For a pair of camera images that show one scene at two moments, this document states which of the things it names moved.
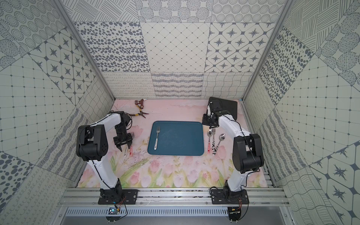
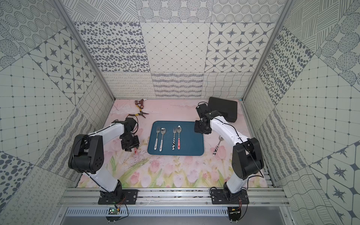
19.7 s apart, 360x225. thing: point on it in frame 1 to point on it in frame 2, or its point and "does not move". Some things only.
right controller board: (234, 213) does not move
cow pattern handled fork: (213, 144) to (174, 131)
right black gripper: (205, 121) to (198, 130)
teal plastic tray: (181, 138) does not move
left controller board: (112, 210) does not move
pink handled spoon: (209, 134) to (179, 130)
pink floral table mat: (134, 168) does not move
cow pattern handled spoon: (221, 138) does not move
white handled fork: (158, 131) does not move
